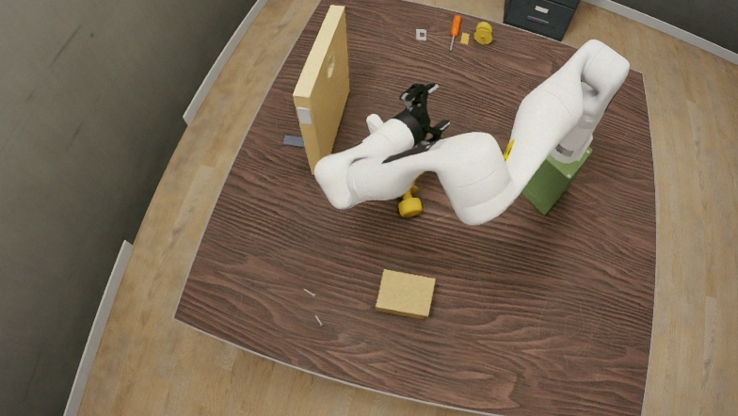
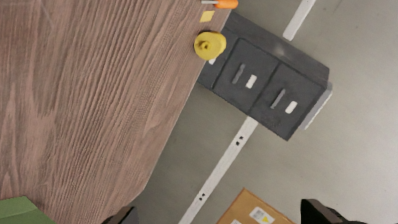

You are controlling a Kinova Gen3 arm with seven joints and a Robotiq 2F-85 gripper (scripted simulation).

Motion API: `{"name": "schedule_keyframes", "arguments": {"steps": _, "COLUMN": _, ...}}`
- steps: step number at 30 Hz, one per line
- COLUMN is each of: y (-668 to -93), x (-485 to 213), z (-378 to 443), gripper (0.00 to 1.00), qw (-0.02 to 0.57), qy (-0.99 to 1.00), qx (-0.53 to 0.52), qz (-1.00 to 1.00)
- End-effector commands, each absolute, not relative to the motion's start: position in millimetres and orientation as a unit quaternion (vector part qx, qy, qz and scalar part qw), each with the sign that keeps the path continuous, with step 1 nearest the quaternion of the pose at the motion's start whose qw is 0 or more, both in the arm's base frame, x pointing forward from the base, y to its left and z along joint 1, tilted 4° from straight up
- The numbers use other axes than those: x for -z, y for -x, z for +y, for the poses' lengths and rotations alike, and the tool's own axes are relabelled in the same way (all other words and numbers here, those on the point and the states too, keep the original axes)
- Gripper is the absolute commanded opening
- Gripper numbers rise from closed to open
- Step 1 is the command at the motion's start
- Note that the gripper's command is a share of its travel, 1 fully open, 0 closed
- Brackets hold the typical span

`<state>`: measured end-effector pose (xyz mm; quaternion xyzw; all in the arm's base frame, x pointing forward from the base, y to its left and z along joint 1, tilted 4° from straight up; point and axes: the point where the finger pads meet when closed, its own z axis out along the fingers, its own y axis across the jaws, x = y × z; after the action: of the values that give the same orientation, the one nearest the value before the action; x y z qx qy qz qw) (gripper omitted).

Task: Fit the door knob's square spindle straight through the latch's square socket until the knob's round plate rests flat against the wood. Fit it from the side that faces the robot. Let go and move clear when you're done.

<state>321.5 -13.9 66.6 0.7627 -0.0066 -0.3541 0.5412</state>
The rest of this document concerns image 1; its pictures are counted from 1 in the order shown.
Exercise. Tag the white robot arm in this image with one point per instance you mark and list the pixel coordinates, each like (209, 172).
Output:
(471, 167)

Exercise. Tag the tan flat rectangular box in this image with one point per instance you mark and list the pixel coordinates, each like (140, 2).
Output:
(405, 294)

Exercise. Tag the wooden door panel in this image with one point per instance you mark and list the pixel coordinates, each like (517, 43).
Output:
(323, 87)

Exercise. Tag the orange-handled screwdriver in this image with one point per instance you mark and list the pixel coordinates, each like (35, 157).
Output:
(455, 28)

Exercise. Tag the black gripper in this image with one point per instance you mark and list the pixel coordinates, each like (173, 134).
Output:
(414, 115)

